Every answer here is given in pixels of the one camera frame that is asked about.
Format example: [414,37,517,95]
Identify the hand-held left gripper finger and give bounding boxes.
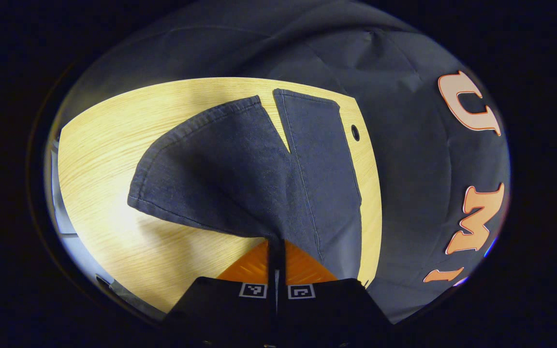
[278,238,396,348]
[162,237,278,348]

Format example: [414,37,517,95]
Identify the black jeans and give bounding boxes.
[127,88,363,281]

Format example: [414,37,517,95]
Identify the black backdrop cloth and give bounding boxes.
[61,0,511,324]

